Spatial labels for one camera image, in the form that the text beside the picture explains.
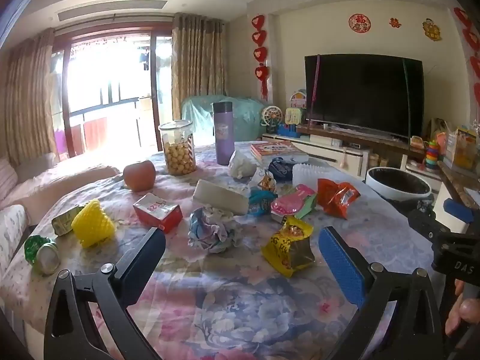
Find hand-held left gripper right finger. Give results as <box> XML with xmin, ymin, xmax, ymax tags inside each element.
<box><xmin>319</xmin><ymin>226</ymin><xmax>445</xmax><ymax>360</ymax></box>

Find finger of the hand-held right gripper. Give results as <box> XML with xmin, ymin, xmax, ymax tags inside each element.
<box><xmin>443</xmin><ymin>198</ymin><xmax>474</xmax><ymax>226</ymax></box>
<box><xmin>407</xmin><ymin>210</ymin><xmax>449</xmax><ymax>249</ymax></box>

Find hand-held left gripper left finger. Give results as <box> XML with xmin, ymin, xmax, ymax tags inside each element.
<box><xmin>44</xmin><ymin>227</ymin><xmax>167</xmax><ymax>360</ymax></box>

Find red small carton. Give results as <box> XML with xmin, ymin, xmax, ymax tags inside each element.
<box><xmin>133</xmin><ymin>193</ymin><xmax>184</xmax><ymax>233</ymax></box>

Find white trash bin black liner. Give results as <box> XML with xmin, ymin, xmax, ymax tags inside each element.
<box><xmin>365</xmin><ymin>166</ymin><xmax>433</xmax><ymax>201</ymax></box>

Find yellow snack bag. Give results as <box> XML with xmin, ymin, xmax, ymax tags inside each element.
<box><xmin>261</xmin><ymin>217</ymin><xmax>315</xmax><ymax>279</ymax></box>

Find yellow foam fruit net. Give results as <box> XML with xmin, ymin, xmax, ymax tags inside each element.
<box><xmin>71</xmin><ymin>199</ymin><xmax>117</xmax><ymax>249</ymax></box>

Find light green packet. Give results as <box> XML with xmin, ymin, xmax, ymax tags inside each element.
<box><xmin>296</xmin><ymin>194</ymin><xmax>319</xmax><ymax>220</ymax></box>

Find orange snack bag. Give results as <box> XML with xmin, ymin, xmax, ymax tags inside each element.
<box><xmin>317</xmin><ymin>178</ymin><xmax>361</xmax><ymax>219</ymax></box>

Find paper ball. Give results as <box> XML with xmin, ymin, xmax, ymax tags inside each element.
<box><xmin>187</xmin><ymin>205</ymin><xmax>242</xmax><ymax>254</ymax></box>

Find pink spoon-shaped packet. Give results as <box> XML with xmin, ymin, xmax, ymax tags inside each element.
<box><xmin>270</xmin><ymin>184</ymin><xmax>316</xmax><ymax>220</ymax></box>

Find green yellow wrapper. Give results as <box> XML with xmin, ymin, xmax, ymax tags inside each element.
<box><xmin>51</xmin><ymin>205</ymin><xmax>85</xmax><ymax>236</ymax></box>

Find white rectangular box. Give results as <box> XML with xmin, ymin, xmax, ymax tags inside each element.
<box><xmin>193</xmin><ymin>179</ymin><xmax>249</xmax><ymax>216</ymax></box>

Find white pleated paper liners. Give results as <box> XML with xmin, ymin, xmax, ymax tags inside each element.
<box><xmin>292</xmin><ymin>163</ymin><xmax>328</xmax><ymax>189</ymax></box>

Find blue spoon-shaped packet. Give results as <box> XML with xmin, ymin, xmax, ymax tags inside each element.
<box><xmin>247</xmin><ymin>188</ymin><xmax>279</xmax><ymax>217</ymax></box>

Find green white can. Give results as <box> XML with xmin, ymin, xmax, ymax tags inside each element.
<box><xmin>24</xmin><ymin>234</ymin><xmax>61</xmax><ymax>275</ymax></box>

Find small colourful snack wrapper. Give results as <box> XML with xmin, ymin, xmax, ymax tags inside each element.
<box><xmin>258</xmin><ymin>170</ymin><xmax>278</xmax><ymax>192</ymax></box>

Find dark blue paper liner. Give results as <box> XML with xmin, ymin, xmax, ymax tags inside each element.
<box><xmin>268</xmin><ymin>157</ymin><xmax>294</xmax><ymax>181</ymax></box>

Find white tissue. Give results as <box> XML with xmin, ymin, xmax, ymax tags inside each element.
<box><xmin>228</xmin><ymin>150</ymin><xmax>259</xmax><ymax>179</ymax></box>

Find person's right hand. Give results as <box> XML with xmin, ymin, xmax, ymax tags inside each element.
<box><xmin>445</xmin><ymin>278</ymin><xmax>480</xmax><ymax>335</ymax></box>

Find marble side counter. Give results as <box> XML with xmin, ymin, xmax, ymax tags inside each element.
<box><xmin>437</xmin><ymin>161</ymin><xmax>480</xmax><ymax>211</ymax></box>

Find yellow box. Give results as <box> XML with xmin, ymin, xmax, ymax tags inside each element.
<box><xmin>446</xmin><ymin>127</ymin><xmax>479</xmax><ymax>169</ymax></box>

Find red apple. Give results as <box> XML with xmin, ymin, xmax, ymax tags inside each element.
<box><xmin>123</xmin><ymin>160</ymin><xmax>157</xmax><ymax>191</ymax></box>

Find glass jar of snack balls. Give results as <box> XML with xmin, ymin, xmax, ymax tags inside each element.
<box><xmin>158</xmin><ymin>120</ymin><xmax>197</xmax><ymax>176</ymax></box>

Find white television cabinet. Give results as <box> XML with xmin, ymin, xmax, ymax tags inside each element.
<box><xmin>262</xmin><ymin>124</ymin><xmax>443</xmax><ymax>181</ymax></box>

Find pink sofa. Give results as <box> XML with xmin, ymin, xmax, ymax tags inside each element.
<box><xmin>0</xmin><ymin>154</ymin><xmax>121</xmax><ymax>271</ymax></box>

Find colourful children's book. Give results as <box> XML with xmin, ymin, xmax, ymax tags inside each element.
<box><xmin>250</xmin><ymin>140</ymin><xmax>309</xmax><ymax>164</ymax></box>

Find purple thermos bottle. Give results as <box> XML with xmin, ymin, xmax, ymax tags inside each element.
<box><xmin>212</xmin><ymin>101</ymin><xmax>235</xmax><ymax>166</ymax></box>

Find blue toy blocks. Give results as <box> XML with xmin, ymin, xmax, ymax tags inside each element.
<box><xmin>277</xmin><ymin>124</ymin><xmax>302</xmax><ymax>139</ymax></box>

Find black television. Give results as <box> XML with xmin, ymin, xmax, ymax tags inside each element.
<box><xmin>304</xmin><ymin>54</ymin><xmax>424</xmax><ymax>141</ymax></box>

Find red heart hanging decoration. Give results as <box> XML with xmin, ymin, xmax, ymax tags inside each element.
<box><xmin>454</xmin><ymin>7</ymin><xmax>480</xmax><ymax>106</ymax></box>
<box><xmin>250</xmin><ymin>15</ymin><xmax>271</xmax><ymax>100</ymax></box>

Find small desk fan toy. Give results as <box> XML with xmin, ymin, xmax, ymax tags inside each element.
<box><xmin>260</xmin><ymin>106</ymin><xmax>282</xmax><ymax>134</ymax></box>

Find teal cover on furniture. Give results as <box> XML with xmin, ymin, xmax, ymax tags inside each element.
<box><xmin>181</xmin><ymin>95</ymin><xmax>269</xmax><ymax>145</ymax></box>

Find toy house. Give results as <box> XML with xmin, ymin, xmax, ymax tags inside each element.
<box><xmin>289</xmin><ymin>89</ymin><xmax>308</xmax><ymax>111</ymax></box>

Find glass balcony door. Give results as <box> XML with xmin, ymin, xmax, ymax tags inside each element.
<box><xmin>52</xmin><ymin>26</ymin><xmax>173</xmax><ymax>156</ymax></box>

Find pink stick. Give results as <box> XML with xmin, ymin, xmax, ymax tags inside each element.
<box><xmin>312</xmin><ymin>55</ymin><xmax>323</xmax><ymax>121</ymax></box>

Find beige curtain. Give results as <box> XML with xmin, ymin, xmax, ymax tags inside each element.
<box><xmin>172</xmin><ymin>13</ymin><xmax>227</xmax><ymax>121</ymax></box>
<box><xmin>0</xmin><ymin>28</ymin><xmax>57</xmax><ymax>166</ymax></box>

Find rainbow stacking ring toy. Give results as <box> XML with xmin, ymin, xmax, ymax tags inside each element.
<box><xmin>424</xmin><ymin>140</ymin><xmax>441</xmax><ymax>171</ymax></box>

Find yellow red wall decal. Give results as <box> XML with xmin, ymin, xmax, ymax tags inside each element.
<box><xmin>422</xmin><ymin>18</ymin><xmax>442</xmax><ymax>41</ymax></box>

